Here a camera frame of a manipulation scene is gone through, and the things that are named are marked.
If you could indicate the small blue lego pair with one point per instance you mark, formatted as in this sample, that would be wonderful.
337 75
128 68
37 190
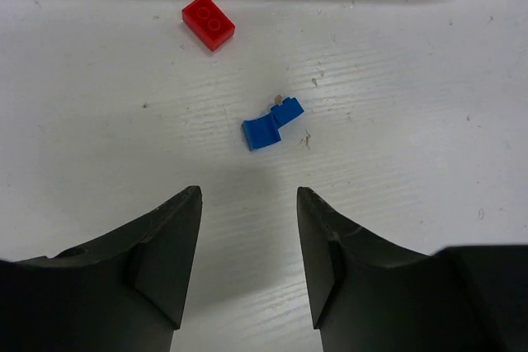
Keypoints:
265 130

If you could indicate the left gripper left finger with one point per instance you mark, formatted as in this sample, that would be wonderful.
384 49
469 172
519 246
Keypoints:
122 291

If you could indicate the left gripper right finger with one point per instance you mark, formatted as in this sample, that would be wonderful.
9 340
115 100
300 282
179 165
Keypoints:
369 294

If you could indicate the red lego brick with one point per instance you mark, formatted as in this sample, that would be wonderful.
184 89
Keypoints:
209 23

